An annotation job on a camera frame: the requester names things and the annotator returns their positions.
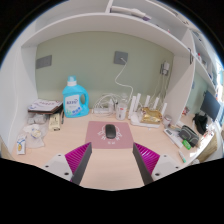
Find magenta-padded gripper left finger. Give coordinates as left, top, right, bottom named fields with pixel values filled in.
left=42, top=141, right=93, bottom=186

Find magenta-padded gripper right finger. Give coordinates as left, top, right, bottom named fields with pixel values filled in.
left=132, top=142, right=183, bottom=186

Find black computer mouse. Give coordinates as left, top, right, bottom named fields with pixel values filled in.
left=104, top=123, right=118, bottom=140

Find pink printed mouse pad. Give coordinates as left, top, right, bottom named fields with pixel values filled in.
left=84, top=120, right=135, bottom=150

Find white remote control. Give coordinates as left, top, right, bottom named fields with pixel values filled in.
left=163, top=128, right=184, bottom=149

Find white router with antennas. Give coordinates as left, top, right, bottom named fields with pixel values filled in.
left=128, top=93, right=168, bottom=129

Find white pen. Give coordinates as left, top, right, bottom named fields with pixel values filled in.
left=178, top=149, right=188, bottom=164

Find gold snack bag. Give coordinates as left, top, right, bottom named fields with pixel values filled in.
left=139, top=111, right=163, bottom=125

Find small round cup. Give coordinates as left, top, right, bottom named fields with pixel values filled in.
left=162, top=114, right=173, bottom=128

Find small yellow box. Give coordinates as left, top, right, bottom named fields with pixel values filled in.
left=48, top=112, right=63, bottom=132

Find grey zip pouch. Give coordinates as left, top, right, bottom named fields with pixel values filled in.
left=178, top=124, right=200, bottom=148

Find crumpled clear plastic bags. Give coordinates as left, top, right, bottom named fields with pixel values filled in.
left=22, top=114, right=46, bottom=149

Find clear plastic bottle white label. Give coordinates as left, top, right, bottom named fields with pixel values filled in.
left=115, top=96, right=128, bottom=121

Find white power strip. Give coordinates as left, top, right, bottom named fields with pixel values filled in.
left=93, top=106, right=116, bottom=116

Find blue detergent bottle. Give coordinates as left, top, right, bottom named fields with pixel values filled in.
left=62, top=75, right=90, bottom=119

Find small white packet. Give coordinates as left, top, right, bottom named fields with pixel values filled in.
left=16, top=134, right=28, bottom=155

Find stack of books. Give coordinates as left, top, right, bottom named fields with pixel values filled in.
left=27, top=98, right=64, bottom=115

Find black bag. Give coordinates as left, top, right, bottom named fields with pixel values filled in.
left=193, top=113, right=208, bottom=136

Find dark computer monitor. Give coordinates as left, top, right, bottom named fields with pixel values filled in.
left=199, top=90, right=222, bottom=123

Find white shelf unit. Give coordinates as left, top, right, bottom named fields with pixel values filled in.
left=21, top=0, right=222, bottom=125

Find coiled white cables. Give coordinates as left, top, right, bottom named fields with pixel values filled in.
left=93, top=93, right=118, bottom=110

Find white cable from wall outlet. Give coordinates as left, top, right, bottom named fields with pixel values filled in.
left=114, top=58, right=133, bottom=98

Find wall power adapter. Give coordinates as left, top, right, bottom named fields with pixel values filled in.
left=159, top=61, right=170, bottom=76

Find grey wall plate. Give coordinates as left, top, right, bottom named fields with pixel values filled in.
left=35, top=54, right=53, bottom=70

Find grey wall outlet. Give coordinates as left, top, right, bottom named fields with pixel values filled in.
left=113, top=50, right=129, bottom=66

